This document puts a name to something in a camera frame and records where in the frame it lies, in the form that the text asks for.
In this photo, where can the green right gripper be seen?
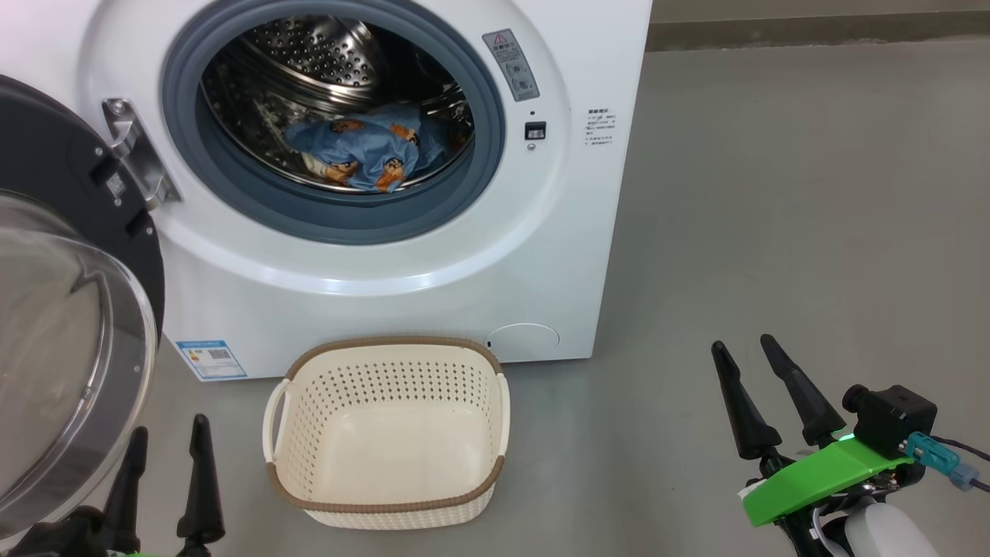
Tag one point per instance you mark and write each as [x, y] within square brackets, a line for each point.
[812, 480]

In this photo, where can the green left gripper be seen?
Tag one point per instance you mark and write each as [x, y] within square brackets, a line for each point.
[139, 554]

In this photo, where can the black round glass washer door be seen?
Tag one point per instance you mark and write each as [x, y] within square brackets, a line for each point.
[46, 147]

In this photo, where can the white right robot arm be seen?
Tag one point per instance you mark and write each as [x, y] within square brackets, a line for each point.
[889, 534]

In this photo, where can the white front-load washing machine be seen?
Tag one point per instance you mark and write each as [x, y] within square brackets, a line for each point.
[387, 309]

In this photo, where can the metal door hinge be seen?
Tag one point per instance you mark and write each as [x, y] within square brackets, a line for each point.
[139, 155]

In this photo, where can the black door latch slot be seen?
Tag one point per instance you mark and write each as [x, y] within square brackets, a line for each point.
[535, 130]

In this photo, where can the stainless steel washer drum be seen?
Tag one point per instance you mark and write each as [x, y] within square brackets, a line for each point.
[309, 54]

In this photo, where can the blue energy label sticker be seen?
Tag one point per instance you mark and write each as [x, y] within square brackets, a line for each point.
[210, 360]

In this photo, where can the cream perforated laundry basket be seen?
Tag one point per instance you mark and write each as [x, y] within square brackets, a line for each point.
[309, 394]

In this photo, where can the round white filter cover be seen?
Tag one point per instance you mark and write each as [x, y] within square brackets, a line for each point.
[522, 342]

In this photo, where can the small printed text label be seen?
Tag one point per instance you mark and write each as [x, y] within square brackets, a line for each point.
[600, 127]

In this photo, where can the grey warning sticker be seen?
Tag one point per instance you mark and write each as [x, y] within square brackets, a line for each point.
[510, 65]

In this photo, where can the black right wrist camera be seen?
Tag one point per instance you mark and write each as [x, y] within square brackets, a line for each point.
[893, 418]

